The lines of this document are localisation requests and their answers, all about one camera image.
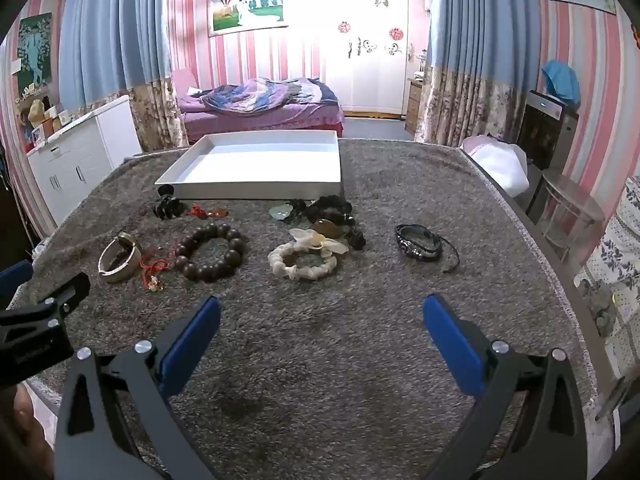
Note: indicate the blue cloth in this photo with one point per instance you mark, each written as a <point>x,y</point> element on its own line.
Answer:
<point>562,82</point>

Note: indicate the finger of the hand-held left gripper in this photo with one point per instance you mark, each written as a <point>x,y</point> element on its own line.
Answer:
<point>14,280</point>
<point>55,300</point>

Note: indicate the grey shaggy table mat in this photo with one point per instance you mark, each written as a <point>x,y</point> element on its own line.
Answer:
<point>310,360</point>

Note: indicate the red orange charm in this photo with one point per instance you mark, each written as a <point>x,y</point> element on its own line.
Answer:
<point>212,212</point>

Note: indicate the framed wedding picture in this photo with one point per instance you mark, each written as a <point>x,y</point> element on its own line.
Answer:
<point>247,15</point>

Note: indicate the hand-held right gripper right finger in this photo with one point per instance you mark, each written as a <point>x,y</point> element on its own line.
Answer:
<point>452,345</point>

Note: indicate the tan plush toy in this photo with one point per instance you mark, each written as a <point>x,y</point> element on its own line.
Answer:
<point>36,112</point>

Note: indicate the wooden desk with drawers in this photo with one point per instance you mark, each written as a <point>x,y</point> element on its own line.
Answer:
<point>413,105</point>

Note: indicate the white pink bag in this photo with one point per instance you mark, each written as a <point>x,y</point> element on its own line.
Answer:
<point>497,165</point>

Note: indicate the white cabinet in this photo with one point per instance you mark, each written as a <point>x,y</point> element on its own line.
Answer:
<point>85,160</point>

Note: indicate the white flowered cloth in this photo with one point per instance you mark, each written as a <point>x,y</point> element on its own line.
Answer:
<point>617,260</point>

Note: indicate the white silver bangle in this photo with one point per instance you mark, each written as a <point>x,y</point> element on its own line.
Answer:
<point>120,267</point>

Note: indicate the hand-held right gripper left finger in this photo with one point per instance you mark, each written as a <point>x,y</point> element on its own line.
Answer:
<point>192,345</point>

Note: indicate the white rectangular tray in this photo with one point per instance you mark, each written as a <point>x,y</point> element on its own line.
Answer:
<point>260,165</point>

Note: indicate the round glass side table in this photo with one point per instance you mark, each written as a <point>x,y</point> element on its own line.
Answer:
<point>575,200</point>

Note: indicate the black flower ornament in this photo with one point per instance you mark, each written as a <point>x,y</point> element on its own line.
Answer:
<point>356,240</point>

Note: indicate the black floor appliance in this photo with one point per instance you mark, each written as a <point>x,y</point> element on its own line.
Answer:
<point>542,130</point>

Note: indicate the purple bed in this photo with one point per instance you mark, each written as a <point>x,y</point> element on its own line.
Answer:
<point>300,115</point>

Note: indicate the black hair claw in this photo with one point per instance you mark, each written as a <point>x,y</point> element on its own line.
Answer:
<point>167,205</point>

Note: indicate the blue floral curtain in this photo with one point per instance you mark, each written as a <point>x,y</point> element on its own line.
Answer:
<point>115,25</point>
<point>475,35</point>

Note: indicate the pale jade pendant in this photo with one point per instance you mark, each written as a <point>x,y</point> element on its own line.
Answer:
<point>281,211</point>

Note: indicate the brown stone pendant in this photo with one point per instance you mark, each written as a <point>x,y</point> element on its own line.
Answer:
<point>327,227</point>

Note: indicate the white wardrobe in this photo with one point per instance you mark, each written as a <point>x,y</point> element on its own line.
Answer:
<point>370,80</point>

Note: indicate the green wall poster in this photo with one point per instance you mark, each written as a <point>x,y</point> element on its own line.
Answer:
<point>34,55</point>

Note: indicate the striped blue purple quilt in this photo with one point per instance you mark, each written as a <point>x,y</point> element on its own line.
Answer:
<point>270,92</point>

